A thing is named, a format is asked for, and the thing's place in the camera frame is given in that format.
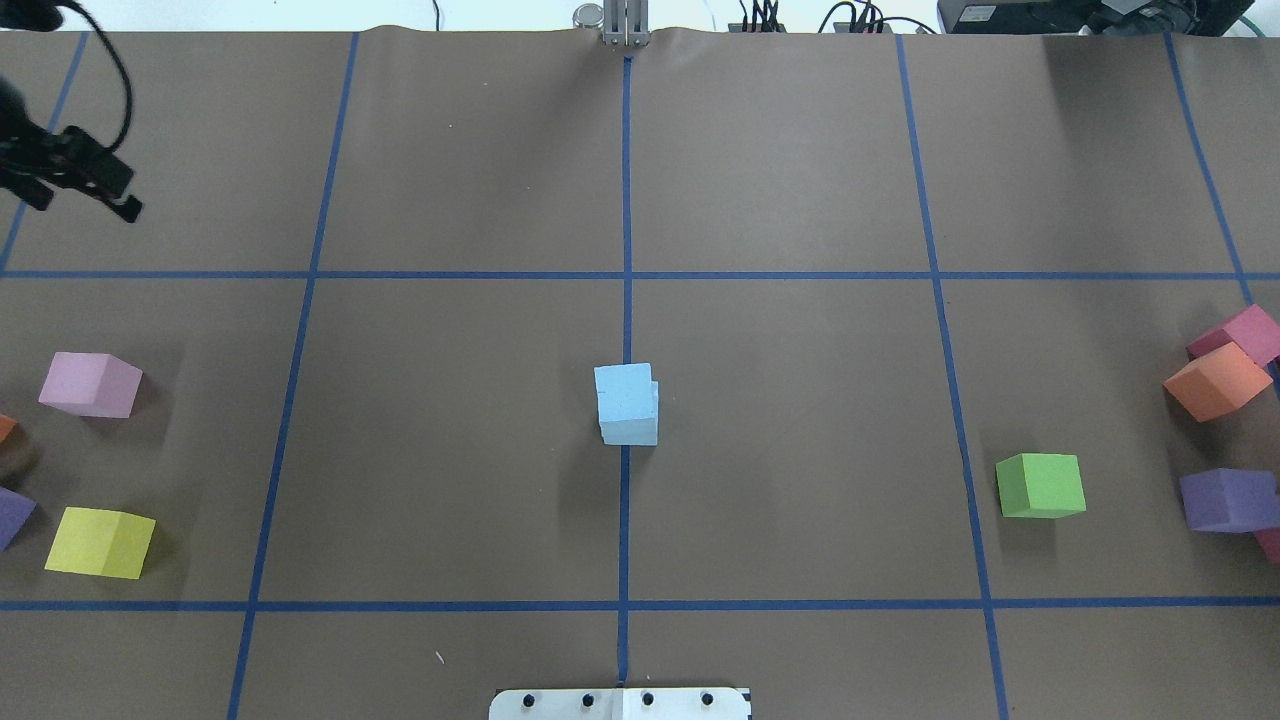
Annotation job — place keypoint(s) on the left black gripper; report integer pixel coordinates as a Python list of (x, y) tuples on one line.
[(62, 166)]

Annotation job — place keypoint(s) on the light blue block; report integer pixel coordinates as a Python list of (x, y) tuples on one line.
[(639, 429), (626, 393)]

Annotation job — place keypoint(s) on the pink block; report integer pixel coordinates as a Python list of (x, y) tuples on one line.
[(95, 385)]

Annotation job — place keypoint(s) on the orange block left side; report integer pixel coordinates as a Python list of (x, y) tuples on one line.
[(7, 427)]

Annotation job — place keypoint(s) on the purple block left side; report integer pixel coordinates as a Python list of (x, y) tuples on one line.
[(16, 510)]

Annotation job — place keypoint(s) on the purple block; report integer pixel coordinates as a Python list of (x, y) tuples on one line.
[(16, 510), (1226, 500)]

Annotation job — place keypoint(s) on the yellow block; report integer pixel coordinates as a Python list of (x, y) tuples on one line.
[(101, 543)]

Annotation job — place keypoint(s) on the green block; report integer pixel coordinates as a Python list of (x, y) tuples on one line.
[(1040, 486)]

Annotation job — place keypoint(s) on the orange block right side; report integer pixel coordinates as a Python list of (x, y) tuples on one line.
[(1218, 383)]

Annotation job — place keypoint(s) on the crimson block beside orange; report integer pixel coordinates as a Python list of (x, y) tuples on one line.
[(1252, 329)]

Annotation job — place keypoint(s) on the purple block right side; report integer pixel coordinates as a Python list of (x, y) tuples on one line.
[(1226, 500)]

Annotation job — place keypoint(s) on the crimson block near tray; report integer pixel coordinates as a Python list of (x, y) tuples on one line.
[(1269, 541)]

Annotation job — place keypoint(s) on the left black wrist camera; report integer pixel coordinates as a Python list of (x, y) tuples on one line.
[(31, 15)]

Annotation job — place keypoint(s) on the aluminium frame post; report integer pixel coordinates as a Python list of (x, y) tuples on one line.
[(625, 23)]

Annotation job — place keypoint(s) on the white pedestal base plate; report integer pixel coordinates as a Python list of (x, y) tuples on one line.
[(623, 703)]

